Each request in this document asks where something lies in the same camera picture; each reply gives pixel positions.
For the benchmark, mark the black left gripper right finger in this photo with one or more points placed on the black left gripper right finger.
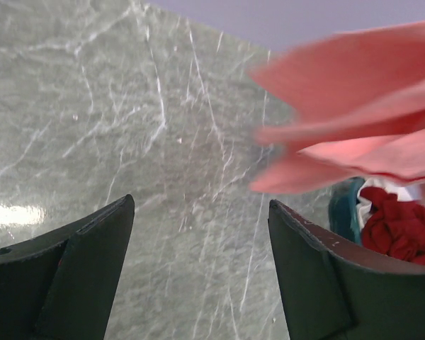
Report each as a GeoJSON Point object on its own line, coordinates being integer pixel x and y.
{"type": "Point", "coordinates": [332, 288]}

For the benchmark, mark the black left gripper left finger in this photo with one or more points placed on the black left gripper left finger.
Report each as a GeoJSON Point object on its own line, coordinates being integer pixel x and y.
{"type": "Point", "coordinates": [62, 284]}

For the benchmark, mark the salmon pink t shirt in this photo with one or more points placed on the salmon pink t shirt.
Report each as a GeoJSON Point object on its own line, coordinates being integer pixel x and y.
{"type": "Point", "coordinates": [360, 104]}

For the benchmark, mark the teal rimmed laundry basket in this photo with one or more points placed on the teal rimmed laundry basket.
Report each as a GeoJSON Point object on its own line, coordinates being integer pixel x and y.
{"type": "Point", "coordinates": [343, 218]}

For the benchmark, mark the red t shirt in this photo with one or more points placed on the red t shirt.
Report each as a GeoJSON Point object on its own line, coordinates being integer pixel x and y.
{"type": "Point", "coordinates": [395, 228]}

